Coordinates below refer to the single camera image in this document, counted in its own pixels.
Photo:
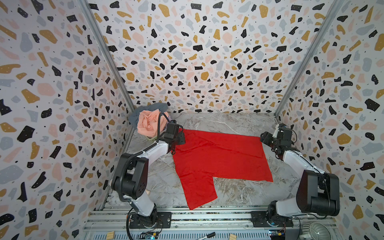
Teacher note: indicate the red t shirt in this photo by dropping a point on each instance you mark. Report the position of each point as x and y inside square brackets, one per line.
[206, 156]

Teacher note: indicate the small wooden block left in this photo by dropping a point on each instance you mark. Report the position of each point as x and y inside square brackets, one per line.
[110, 235]

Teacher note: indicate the pink t shirt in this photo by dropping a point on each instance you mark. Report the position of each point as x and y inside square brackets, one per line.
[148, 123]

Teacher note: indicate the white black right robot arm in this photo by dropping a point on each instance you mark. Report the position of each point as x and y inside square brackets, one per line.
[318, 191]

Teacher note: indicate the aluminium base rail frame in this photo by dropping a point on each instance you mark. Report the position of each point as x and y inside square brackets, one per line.
[184, 224]

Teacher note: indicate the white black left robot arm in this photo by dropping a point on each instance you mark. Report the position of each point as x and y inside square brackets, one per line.
[131, 175]

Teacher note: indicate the circuit board right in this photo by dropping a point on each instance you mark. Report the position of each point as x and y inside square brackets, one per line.
[277, 235]

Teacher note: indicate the black marker pen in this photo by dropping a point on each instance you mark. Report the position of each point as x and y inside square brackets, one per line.
[208, 236]

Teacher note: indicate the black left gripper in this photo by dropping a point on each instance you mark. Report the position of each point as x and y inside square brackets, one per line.
[180, 136]

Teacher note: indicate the grey t shirt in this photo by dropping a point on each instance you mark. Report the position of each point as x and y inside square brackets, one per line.
[134, 117]

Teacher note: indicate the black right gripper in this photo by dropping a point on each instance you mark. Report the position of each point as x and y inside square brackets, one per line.
[267, 140]

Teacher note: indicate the white fan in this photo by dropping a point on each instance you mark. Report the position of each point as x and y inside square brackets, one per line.
[314, 231]

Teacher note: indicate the green perforated plastic basket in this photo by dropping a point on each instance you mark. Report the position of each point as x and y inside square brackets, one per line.
[155, 139]

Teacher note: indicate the small wooden block right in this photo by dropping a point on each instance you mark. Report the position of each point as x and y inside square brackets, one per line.
[232, 237]

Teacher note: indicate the green circuit board left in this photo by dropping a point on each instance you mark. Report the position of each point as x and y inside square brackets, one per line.
[148, 236]

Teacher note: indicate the small wooden block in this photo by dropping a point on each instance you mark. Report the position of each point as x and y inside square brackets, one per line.
[232, 237]
[110, 235]

